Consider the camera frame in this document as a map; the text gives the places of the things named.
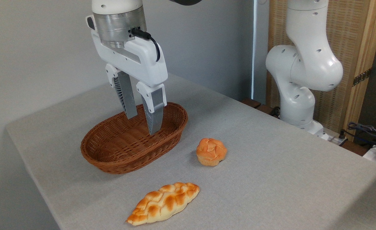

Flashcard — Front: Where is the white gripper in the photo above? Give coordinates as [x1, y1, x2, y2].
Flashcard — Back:
[91, 30, 168, 135]

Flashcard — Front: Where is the round muffin-shaped bread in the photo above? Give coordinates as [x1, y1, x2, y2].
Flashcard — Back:
[196, 138, 227, 167]

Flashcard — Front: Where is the long braided bread loaf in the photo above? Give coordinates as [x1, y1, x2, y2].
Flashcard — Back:
[125, 182, 200, 226]

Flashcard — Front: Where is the brown wicker oval basket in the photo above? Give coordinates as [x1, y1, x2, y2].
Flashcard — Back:
[80, 102, 188, 174]

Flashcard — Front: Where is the metal screen hinge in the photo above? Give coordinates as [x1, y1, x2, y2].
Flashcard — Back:
[352, 68, 372, 87]

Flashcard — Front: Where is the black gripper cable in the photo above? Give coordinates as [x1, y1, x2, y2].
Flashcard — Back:
[131, 28, 161, 62]

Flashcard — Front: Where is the dark cable bundle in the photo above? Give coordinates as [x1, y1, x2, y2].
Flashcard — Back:
[347, 121, 376, 151]

